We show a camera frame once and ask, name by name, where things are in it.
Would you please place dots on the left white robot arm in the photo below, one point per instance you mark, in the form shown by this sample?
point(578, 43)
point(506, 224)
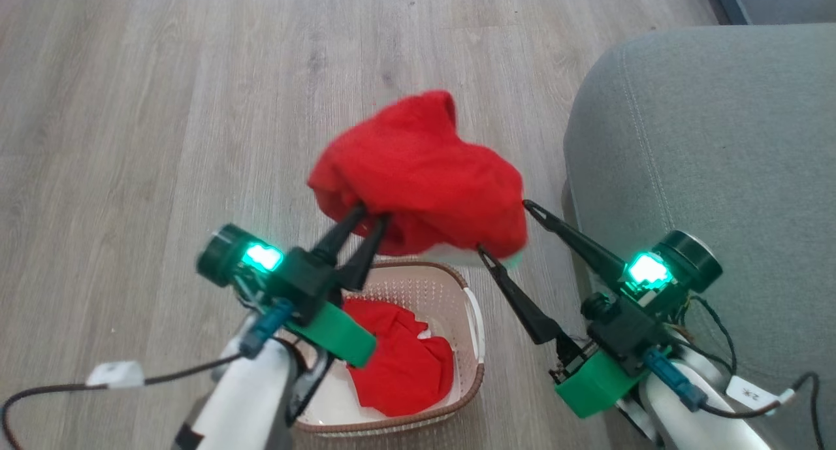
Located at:
point(255, 398)

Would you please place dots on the red garment with white trim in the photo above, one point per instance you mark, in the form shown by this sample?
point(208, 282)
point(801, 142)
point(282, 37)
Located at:
point(424, 176)

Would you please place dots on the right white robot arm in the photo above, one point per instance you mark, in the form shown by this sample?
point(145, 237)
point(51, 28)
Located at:
point(686, 420)

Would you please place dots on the grey fabric sofa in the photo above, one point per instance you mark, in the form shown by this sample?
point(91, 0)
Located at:
point(731, 149)

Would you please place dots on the small red garment white label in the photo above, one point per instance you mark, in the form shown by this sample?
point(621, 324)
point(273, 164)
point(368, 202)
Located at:
point(398, 365)

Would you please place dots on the cream perforated laundry basket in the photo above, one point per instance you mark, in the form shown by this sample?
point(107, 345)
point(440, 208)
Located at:
point(467, 345)

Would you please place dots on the right gripper black green body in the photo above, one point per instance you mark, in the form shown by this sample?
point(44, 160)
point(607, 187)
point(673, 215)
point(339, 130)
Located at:
point(620, 329)

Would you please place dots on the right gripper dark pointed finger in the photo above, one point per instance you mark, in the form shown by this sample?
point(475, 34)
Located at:
point(581, 244)
point(529, 313)

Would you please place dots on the left gripper black green body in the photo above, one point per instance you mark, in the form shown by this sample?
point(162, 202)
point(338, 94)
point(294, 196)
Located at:
point(304, 283)

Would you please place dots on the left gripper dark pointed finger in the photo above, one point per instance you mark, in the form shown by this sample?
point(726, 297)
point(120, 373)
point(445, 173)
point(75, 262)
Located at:
point(336, 238)
point(364, 257)

